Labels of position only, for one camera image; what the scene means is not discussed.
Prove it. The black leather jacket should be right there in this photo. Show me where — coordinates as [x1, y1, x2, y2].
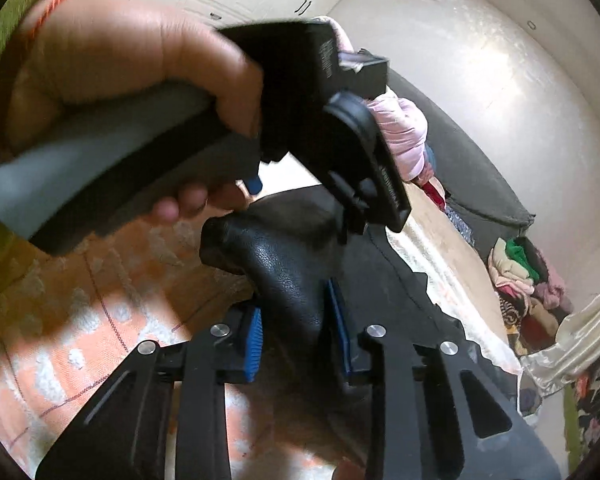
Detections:
[198, 184, 541, 430]

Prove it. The pile of folded clothes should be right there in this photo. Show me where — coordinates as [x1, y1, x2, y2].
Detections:
[486, 236, 573, 358]

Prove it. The right hand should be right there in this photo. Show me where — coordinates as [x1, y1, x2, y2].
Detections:
[332, 458, 365, 480]

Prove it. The left hand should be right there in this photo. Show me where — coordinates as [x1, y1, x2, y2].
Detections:
[0, 0, 263, 160]

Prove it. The white orange patterned blanket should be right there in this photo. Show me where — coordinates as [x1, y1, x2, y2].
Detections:
[0, 209, 524, 480]

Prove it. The cream satin curtain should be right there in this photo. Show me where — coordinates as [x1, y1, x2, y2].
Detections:
[520, 293, 600, 398]

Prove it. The red pillow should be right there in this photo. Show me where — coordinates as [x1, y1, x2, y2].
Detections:
[420, 177, 446, 212]

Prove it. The grey quilted headboard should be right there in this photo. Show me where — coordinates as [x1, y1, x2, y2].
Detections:
[388, 70, 534, 259]

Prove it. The pink rolled quilt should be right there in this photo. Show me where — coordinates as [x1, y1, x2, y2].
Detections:
[324, 14, 429, 183]

